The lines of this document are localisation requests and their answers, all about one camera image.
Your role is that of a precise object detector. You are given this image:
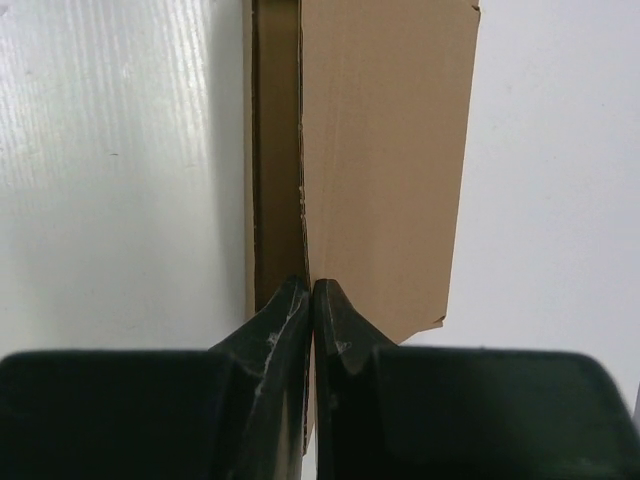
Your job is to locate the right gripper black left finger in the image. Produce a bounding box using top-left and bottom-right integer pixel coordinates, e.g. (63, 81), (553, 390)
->
(1, 277), (310, 479)

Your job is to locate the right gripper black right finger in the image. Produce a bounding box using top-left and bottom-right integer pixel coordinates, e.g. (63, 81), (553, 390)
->
(312, 279), (639, 479)

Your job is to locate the brown cardboard box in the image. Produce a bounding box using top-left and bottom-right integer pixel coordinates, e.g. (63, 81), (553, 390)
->
(242, 0), (482, 456)

